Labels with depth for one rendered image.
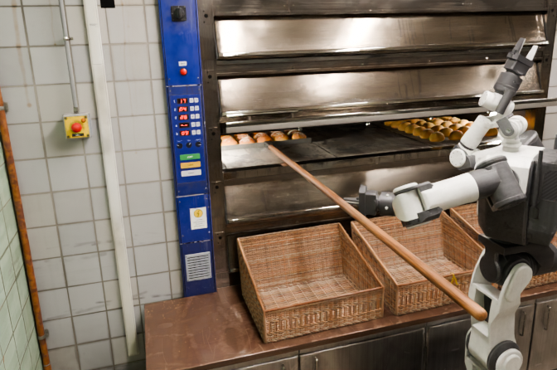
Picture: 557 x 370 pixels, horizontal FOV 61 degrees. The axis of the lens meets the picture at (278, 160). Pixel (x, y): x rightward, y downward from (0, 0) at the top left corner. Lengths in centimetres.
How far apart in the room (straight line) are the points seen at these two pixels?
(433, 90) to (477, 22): 42
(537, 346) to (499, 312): 94
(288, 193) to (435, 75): 98
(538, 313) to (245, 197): 153
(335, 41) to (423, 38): 48
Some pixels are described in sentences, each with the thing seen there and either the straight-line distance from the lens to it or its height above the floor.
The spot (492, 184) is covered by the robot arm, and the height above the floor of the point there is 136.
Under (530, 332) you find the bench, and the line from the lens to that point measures 274.
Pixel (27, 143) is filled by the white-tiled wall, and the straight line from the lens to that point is 222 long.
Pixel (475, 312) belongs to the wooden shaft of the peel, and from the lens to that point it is 119.
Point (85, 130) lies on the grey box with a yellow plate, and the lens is 210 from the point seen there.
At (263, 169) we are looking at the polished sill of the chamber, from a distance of 228.
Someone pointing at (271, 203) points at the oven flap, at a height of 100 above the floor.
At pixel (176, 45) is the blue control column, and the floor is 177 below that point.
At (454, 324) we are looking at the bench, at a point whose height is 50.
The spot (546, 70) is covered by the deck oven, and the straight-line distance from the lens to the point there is 305.
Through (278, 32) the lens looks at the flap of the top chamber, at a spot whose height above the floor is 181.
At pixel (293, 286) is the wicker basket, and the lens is 242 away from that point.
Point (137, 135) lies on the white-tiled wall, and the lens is 217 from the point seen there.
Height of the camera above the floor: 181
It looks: 15 degrees down
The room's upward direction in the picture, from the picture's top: 2 degrees counter-clockwise
